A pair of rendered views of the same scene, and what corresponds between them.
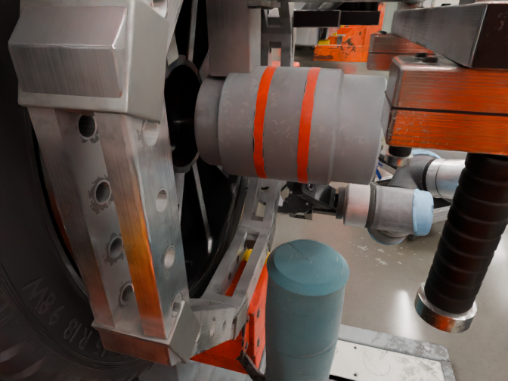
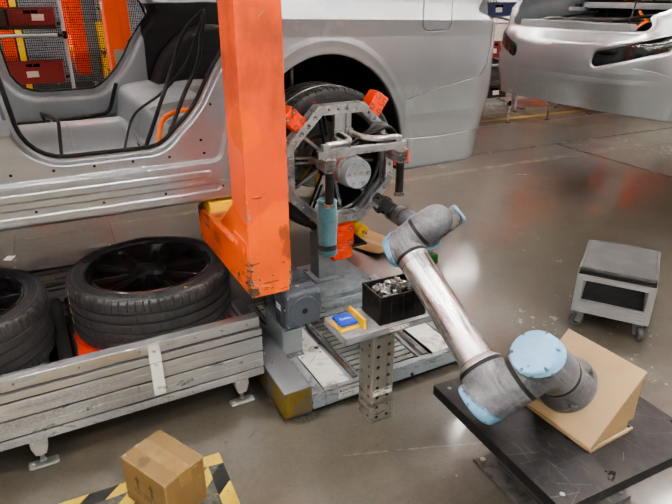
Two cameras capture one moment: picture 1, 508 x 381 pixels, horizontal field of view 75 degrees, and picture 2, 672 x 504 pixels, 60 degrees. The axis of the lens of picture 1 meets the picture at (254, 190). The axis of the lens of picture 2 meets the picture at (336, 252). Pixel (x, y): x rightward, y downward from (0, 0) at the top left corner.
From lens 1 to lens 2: 233 cm
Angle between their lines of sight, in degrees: 42
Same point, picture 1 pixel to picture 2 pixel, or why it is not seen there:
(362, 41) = not seen: outside the picture
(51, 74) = not seen: hidden behind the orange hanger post
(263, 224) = (359, 209)
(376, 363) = (421, 330)
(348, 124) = (342, 168)
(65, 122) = not seen: hidden behind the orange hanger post
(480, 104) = (320, 163)
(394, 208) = (403, 217)
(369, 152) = (344, 176)
